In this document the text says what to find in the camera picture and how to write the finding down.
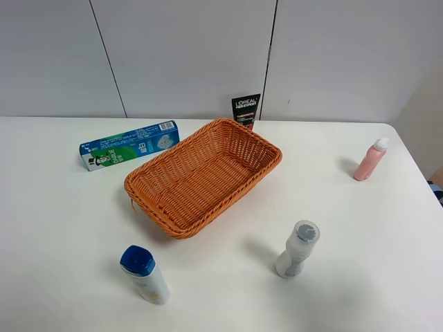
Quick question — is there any black L'Oreal tube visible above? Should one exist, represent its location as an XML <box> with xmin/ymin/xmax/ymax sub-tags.
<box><xmin>231</xmin><ymin>93</ymin><xmax>261</xmax><ymax>130</ymax></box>

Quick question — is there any orange woven basket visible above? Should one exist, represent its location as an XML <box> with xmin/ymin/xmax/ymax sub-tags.
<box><xmin>124</xmin><ymin>118</ymin><xmax>282</xmax><ymax>239</ymax></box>

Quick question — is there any blue green toothpaste box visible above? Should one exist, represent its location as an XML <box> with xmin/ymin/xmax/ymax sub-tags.
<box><xmin>79</xmin><ymin>120</ymin><xmax>180</xmax><ymax>172</ymax></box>

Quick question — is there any dark object at table edge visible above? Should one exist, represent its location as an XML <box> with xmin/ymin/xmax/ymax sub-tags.
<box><xmin>428</xmin><ymin>181</ymin><xmax>443</xmax><ymax>206</ymax></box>

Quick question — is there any white bottle clear cap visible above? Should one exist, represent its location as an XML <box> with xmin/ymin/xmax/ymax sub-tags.
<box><xmin>275</xmin><ymin>220</ymin><xmax>320</xmax><ymax>279</ymax></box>

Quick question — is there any white bottle blue cap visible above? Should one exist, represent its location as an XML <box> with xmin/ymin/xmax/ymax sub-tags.
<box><xmin>120</xmin><ymin>245</ymin><xmax>170</xmax><ymax>305</ymax></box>

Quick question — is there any pink bottle white cap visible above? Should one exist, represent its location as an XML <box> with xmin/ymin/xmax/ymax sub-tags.
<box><xmin>354</xmin><ymin>138</ymin><xmax>389</xmax><ymax>181</ymax></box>

